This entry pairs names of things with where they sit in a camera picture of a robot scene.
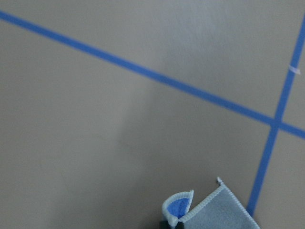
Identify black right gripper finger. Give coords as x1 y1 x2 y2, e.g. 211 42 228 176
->
159 220 184 229

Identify grey blue-edged towel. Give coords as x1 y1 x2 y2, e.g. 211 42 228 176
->
161 177 260 229

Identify blue tape grid lines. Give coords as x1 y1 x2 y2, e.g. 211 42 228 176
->
0 11 305 216

